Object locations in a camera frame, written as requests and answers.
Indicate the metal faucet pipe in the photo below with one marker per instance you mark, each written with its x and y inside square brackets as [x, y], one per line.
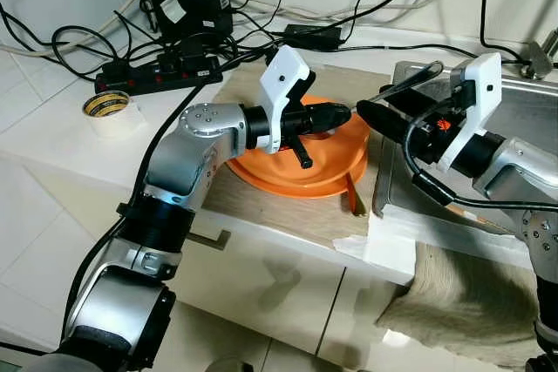
[538, 63]

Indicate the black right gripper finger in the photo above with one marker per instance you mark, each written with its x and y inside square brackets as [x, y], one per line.
[420, 80]
[385, 121]

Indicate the silver metal fork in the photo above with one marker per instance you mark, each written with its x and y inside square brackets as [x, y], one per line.
[388, 91]

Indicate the wooden chopstick with white band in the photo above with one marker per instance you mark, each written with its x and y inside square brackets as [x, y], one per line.
[471, 215]

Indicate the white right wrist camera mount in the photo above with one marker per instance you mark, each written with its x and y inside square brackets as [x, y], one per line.
[479, 84]

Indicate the narrow white cabinet door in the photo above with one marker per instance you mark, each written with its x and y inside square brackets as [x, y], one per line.
[362, 320]

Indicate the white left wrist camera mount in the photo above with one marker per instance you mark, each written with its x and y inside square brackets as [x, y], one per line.
[288, 76]

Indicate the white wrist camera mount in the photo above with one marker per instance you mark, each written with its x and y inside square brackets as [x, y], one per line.
[479, 84]
[288, 76]

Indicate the beige counter mat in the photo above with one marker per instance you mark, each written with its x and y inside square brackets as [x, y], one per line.
[288, 219]

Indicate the small black power adapter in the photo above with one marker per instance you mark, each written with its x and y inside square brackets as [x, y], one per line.
[314, 37]

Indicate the stainless steel sink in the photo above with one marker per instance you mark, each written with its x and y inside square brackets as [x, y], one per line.
[527, 106]

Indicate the white paper towel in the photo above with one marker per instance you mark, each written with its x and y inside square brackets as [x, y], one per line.
[388, 246]

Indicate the wide white cabinet door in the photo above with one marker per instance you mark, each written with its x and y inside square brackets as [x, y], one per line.
[261, 302]

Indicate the black power strip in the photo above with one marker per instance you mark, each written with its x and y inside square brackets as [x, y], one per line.
[139, 77]

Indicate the orange plastic plate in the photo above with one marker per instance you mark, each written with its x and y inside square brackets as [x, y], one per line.
[288, 187]

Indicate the black charger with white label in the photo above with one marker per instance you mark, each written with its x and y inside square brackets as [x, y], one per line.
[205, 16]

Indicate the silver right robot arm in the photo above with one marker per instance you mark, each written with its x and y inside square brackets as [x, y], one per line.
[523, 172]

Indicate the white tape roll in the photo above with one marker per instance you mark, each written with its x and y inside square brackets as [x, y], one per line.
[107, 128]

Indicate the beige hanging towel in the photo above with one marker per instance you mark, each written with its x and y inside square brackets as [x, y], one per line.
[453, 294]

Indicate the grey robot foot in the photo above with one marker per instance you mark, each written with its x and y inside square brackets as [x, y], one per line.
[228, 365]

